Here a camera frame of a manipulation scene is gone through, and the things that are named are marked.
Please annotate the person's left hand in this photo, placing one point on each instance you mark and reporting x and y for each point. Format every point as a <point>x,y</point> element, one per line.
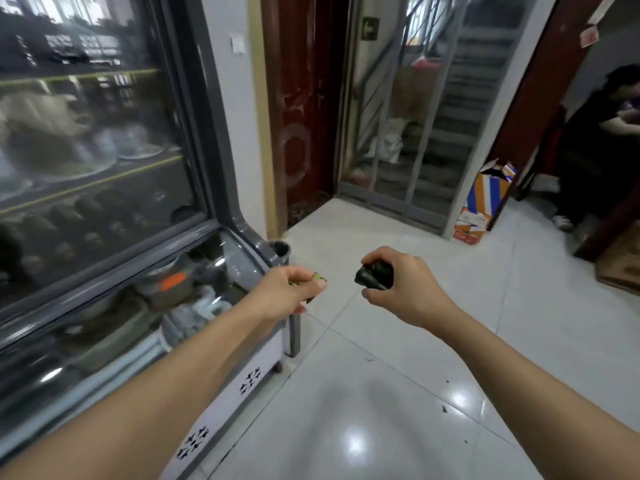
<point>280,294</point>

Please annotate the person's right hand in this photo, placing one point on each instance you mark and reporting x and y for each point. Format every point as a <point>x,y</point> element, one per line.
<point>415,294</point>

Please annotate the cucumber piece small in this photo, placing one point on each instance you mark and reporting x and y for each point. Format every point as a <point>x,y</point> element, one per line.
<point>319,282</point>

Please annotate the cucumber piece large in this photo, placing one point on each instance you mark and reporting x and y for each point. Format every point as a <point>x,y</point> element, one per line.
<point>375,275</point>

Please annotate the person's right forearm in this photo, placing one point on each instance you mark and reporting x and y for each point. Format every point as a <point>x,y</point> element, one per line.
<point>540,394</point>

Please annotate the person's left forearm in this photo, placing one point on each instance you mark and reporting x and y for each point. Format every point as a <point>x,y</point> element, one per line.
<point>140,404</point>

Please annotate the metal framed screen door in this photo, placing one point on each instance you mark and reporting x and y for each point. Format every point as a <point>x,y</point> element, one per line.
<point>425,184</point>

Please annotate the striped cardboard box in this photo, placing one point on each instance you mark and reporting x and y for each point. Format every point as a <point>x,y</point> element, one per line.
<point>485,199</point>

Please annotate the red brown door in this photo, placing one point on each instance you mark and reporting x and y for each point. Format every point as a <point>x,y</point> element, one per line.
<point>305,94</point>

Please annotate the green exit sign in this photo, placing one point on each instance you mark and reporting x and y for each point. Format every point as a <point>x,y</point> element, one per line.
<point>370,28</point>

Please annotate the white light switch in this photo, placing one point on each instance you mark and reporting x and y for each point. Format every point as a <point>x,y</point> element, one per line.
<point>238,44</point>

